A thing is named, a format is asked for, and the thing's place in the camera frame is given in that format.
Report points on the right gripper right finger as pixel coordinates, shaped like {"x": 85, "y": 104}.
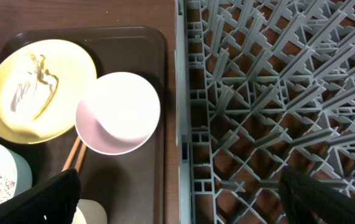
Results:
{"x": 303, "y": 197}

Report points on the wooden chopstick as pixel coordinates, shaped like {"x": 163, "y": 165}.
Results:
{"x": 80, "y": 158}
{"x": 72, "y": 153}

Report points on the pink bowl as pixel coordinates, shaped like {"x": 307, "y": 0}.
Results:
{"x": 118, "y": 113}

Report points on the white cup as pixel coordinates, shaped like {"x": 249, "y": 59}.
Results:
{"x": 89, "y": 212}

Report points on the yellow plate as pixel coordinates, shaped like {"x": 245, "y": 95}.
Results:
{"x": 76, "y": 71}

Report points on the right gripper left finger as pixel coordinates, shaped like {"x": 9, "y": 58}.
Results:
{"x": 52, "y": 201}

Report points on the brown serving tray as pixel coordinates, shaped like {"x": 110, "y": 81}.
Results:
{"x": 129, "y": 186}

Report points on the grey dishwasher rack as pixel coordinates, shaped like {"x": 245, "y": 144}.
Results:
{"x": 261, "y": 85}

